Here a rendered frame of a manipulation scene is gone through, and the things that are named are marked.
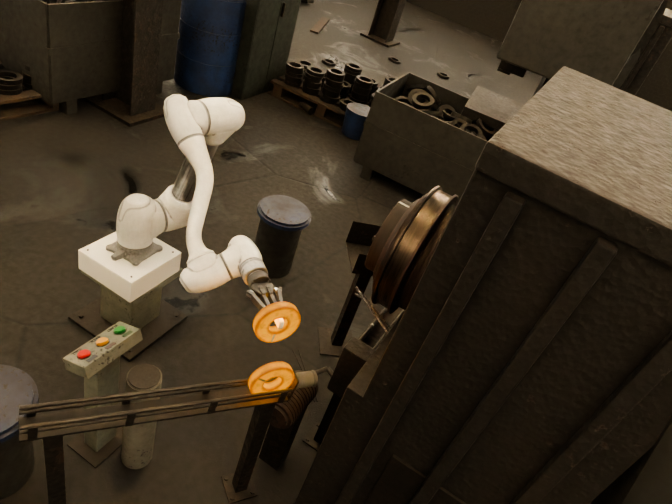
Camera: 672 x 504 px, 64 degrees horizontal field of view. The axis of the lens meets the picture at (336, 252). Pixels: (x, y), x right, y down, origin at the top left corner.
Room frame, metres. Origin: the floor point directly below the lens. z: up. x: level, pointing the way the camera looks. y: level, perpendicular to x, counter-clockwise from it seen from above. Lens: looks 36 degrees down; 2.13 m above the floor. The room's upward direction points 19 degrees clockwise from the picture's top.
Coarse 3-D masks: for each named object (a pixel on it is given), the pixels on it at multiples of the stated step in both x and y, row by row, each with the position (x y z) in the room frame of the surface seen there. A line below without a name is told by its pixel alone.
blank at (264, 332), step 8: (272, 304) 1.23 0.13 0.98; (280, 304) 1.23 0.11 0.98; (288, 304) 1.25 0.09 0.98; (264, 312) 1.20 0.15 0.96; (272, 312) 1.20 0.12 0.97; (280, 312) 1.22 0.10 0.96; (288, 312) 1.23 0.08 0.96; (296, 312) 1.25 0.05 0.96; (256, 320) 1.19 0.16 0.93; (264, 320) 1.19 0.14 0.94; (272, 320) 1.20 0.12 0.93; (288, 320) 1.24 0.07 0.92; (296, 320) 1.25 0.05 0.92; (256, 328) 1.17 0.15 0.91; (264, 328) 1.19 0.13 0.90; (272, 328) 1.23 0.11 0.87; (288, 328) 1.24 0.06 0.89; (296, 328) 1.26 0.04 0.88; (264, 336) 1.19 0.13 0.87; (272, 336) 1.21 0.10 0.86; (280, 336) 1.23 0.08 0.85; (288, 336) 1.24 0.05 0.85
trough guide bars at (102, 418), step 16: (208, 384) 1.07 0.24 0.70; (224, 384) 1.10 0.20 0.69; (240, 384) 1.14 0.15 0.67; (64, 400) 0.83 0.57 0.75; (80, 400) 0.85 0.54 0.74; (96, 400) 0.87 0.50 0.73; (112, 400) 0.90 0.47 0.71; (128, 400) 0.92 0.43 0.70; (208, 400) 1.01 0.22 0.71; (224, 400) 1.04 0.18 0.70; (240, 400) 1.07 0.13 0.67; (32, 416) 0.78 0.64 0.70; (96, 416) 0.82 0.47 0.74; (112, 416) 0.84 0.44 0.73; (128, 416) 0.87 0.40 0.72; (144, 416) 0.89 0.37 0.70; (32, 432) 0.72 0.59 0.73
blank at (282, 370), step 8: (264, 368) 1.15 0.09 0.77; (272, 368) 1.15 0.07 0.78; (280, 368) 1.16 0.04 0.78; (288, 368) 1.18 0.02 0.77; (256, 376) 1.13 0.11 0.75; (264, 376) 1.13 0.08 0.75; (272, 376) 1.15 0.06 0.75; (280, 376) 1.17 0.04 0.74; (288, 376) 1.19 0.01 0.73; (248, 384) 1.13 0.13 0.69; (256, 384) 1.12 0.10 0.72; (264, 384) 1.16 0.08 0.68; (272, 384) 1.18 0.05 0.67; (280, 384) 1.17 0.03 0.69; (288, 384) 1.19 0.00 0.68; (256, 392) 1.13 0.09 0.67
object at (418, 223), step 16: (432, 192) 1.58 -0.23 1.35; (416, 208) 1.49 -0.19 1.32; (432, 208) 1.51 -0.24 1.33; (416, 224) 1.45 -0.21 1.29; (400, 240) 1.41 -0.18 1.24; (416, 240) 1.41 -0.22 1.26; (400, 256) 1.38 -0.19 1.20; (384, 272) 1.37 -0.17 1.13; (400, 272) 1.36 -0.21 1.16; (384, 288) 1.37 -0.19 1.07; (384, 304) 1.40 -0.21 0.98
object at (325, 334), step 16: (352, 224) 2.26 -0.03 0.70; (368, 224) 2.28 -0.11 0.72; (352, 240) 2.27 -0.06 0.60; (368, 240) 2.29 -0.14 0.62; (352, 256) 2.14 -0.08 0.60; (352, 272) 2.01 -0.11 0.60; (368, 272) 2.03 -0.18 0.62; (352, 288) 2.13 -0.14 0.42; (352, 304) 2.11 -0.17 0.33; (352, 320) 2.12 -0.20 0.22; (320, 336) 2.14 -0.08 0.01; (336, 336) 2.11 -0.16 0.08; (320, 352) 2.02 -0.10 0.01; (336, 352) 2.06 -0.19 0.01
